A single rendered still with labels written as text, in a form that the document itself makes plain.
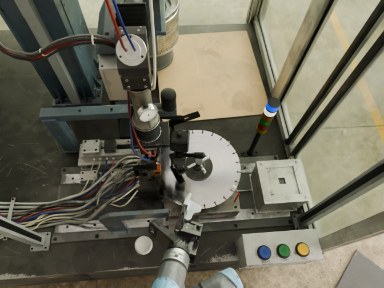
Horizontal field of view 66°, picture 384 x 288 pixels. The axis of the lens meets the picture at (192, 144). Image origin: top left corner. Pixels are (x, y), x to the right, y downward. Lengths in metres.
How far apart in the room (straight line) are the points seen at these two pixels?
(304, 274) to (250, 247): 1.04
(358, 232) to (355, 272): 1.24
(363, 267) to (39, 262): 1.85
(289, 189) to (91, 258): 0.83
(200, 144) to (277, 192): 0.36
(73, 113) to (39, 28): 0.32
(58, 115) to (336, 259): 1.85
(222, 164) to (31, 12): 0.86
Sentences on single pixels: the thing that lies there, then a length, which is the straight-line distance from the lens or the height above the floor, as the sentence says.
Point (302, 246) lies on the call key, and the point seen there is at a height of 0.91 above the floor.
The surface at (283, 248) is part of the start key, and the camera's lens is 1.16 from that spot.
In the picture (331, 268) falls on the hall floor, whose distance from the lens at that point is 2.22.
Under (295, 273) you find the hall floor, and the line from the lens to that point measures 2.13.
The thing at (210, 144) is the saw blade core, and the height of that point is 0.95.
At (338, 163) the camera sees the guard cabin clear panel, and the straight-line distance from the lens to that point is 1.11.
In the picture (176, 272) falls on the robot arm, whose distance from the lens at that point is 0.83.
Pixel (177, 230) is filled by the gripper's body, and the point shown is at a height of 1.09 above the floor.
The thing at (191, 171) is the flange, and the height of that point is 0.96.
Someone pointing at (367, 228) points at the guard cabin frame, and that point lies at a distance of 1.00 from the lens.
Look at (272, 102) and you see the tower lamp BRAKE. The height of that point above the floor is 1.16.
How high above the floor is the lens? 2.00
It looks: 62 degrees down
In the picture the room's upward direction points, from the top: 4 degrees clockwise
